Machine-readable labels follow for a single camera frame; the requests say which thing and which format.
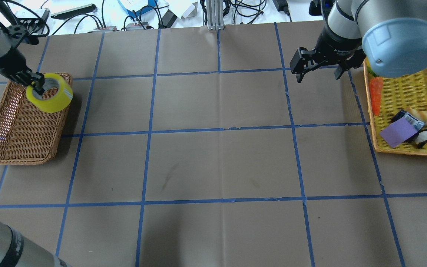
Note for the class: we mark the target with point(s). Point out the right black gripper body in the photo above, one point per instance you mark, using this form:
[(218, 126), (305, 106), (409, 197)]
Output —
[(333, 47)]

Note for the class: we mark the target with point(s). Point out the brown wicker basket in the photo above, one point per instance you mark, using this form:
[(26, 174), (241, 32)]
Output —
[(28, 135)]

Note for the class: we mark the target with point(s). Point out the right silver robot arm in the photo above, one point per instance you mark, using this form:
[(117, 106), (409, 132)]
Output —
[(390, 34)]

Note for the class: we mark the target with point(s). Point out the purple foam cube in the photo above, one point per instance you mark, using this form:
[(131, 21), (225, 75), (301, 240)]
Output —
[(397, 132)]

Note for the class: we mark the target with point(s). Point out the aluminium frame post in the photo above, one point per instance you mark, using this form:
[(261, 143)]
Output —
[(213, 14)]

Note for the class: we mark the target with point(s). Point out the black white small bottle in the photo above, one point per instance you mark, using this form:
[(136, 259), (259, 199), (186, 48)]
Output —
[(413, 121)]

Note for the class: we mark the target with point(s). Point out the yellow tape roll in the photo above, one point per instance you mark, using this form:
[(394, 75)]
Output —
[(57, 93)]

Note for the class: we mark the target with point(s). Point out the orange toy carrot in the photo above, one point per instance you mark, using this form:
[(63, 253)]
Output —
[(375, 88)]

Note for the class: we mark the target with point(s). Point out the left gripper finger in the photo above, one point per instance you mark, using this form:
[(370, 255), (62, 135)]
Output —
[(38, 88), (36, 78)]

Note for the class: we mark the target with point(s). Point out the black white panda toy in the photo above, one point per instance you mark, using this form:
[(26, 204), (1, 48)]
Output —
[(418, 140)]

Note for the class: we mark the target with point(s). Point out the black power adapter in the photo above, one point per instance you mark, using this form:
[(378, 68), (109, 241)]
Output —
[(281, 5)]

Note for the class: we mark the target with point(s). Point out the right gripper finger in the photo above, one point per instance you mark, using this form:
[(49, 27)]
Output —
[(304, 61), (342, 67)]

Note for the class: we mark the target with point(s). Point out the blue box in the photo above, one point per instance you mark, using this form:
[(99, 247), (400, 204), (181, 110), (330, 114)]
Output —
[(140, 7)]

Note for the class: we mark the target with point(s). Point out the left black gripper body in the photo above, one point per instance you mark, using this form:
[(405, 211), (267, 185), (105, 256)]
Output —
[(9, 63)]

